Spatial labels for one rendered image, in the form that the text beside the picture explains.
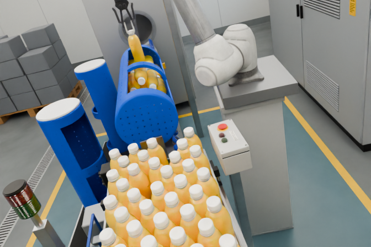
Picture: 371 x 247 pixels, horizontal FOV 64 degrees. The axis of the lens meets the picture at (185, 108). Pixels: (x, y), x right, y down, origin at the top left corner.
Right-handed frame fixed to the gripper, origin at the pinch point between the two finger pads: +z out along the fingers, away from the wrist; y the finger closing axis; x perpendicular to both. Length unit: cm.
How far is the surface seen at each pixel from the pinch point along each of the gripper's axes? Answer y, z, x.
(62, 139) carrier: 59, 49, 27
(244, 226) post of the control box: -27, 75, 106
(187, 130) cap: -15, 26, 95
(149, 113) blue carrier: -1, 24, 76
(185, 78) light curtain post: -32, 69, -63
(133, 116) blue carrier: 6, 23, 76
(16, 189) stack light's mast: 36, 12, 123
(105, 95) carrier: 42, 61, -56
